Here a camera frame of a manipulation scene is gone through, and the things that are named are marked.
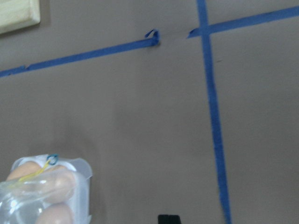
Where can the wooden cutting board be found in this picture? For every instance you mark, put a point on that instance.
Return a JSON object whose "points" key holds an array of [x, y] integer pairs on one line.
{"points": [[18, 14]]}

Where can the clear plastic egg box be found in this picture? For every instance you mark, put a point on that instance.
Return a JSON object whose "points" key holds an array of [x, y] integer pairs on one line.
{"points": [[22, 200]]}

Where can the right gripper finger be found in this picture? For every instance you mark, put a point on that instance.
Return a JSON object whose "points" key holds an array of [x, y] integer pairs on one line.
{"points": [[169, 219]]}

